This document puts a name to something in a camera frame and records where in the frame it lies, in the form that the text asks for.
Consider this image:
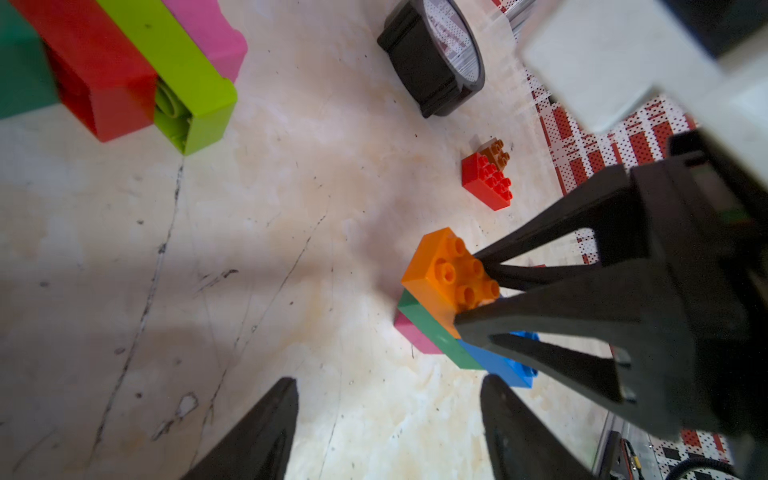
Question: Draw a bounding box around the red long block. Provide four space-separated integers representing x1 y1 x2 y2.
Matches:
11 0 157 142

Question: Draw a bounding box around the lime long block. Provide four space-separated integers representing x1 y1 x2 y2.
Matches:
99 1 237 155

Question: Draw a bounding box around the green block front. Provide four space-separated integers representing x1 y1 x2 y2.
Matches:
397 290 483 370

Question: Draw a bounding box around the red block front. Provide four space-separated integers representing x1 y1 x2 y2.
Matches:
461 153 513 211

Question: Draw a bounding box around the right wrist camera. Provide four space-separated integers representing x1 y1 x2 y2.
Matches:
517 1 767 185

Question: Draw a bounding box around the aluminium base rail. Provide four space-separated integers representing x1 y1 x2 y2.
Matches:
591 413 665 479

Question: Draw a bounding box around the pink block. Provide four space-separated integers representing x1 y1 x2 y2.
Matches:
163 0 248 82
394 311 442 355

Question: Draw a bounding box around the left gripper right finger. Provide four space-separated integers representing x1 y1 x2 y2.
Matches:
480 374 594 480

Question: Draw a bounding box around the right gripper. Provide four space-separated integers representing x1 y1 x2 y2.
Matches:
453 128 768 439

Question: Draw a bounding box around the brown orange block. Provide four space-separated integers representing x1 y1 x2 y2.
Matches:
477 138 510 172

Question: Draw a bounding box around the dark green block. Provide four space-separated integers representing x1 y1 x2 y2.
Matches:
1 1 59 119

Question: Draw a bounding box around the blue square block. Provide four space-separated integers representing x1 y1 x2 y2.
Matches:
458 340 538 389

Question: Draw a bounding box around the black round table clock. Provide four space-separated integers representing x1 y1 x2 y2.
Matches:
377 0 486 118

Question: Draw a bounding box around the orange block front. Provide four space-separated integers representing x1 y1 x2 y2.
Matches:
401 228 500 339

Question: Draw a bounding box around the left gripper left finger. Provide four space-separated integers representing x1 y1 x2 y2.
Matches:
184 377 299 479

